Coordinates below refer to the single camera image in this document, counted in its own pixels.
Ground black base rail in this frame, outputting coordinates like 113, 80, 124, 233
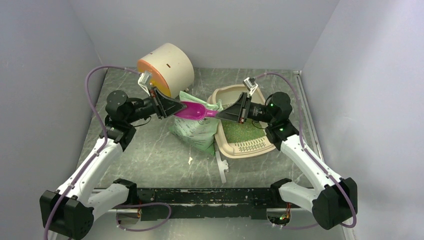
118, 187, 296, 221

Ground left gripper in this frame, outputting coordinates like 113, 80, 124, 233
125, 86, 187, 124

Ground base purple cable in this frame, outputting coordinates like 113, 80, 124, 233
115, 202, 173, 233

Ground green litter pellets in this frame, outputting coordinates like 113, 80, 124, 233
221, 119, 266, 144

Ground round beige drawer cabinet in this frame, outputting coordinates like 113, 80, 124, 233
137, 43, 195, 98

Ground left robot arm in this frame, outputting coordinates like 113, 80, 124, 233
39, 87, 187, 240

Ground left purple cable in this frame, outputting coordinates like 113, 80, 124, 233
42, 65, 142, 240

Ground green cat litter bag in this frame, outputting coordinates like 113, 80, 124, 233
168, 91, 223, 156

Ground magenta litter scoop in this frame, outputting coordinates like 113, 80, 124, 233
174, 101, 219, 121

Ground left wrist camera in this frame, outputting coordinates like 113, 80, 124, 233
137, 70, 155, 97

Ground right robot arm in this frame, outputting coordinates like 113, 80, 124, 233
215, 91, 358, 230

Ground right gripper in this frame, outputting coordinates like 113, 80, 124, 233
214, 92, 275, 124

